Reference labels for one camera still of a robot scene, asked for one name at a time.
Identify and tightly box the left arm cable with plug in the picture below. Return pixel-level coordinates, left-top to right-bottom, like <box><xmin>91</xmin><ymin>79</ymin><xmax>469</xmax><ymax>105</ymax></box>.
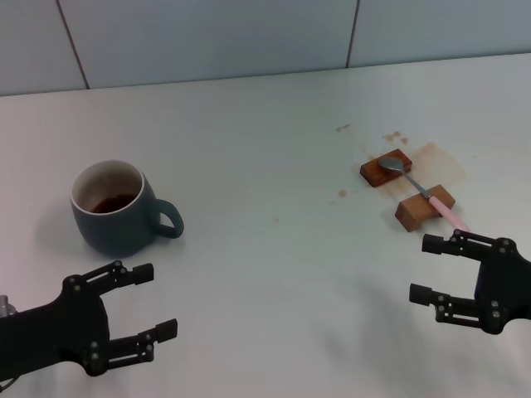
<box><xmin>0</xmin><ymin>294</ymin><xmax>18</xmax><ymax>319</ymax></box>

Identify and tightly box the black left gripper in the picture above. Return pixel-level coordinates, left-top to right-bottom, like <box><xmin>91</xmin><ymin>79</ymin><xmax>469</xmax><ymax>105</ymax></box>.
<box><xmin>0</xmin><ymin>260</ymin><xmax>178</xmax><ymax>377</ymax></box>

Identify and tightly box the light brown notched wooden block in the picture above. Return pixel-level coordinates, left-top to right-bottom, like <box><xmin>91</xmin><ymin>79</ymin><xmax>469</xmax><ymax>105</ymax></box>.
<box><xmin>393</xmin><ymin>184</ymin><xmax>456</xmax><ymax>233</ymax></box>

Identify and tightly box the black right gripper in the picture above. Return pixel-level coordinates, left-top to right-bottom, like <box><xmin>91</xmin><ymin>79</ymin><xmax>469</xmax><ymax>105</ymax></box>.
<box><xmin>408</xmin><ymin>231</ymin><xmax>531</xmax><ymax>335</ymax></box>

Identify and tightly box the dark brown wooden block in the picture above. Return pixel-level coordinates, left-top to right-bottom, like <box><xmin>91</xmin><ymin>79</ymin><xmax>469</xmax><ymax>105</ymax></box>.
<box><xmin>358</xmin><ymin>148</ymin><xmax>414</xmax><ymax>190</ymax></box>

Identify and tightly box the grey ceramic cup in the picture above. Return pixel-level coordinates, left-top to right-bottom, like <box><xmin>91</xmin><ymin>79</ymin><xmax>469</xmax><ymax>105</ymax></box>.
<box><xmin>69</xmin><ymin>159</ymin><xmax>185</xmax><ymax>257</ymax></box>

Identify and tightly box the pink handled metal spoon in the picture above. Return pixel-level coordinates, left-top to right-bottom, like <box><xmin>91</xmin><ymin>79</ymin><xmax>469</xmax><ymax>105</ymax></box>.
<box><xmin>377</xmin><ymin>156</ymin><xmax>470</xmax><ymax>232</ymax></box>

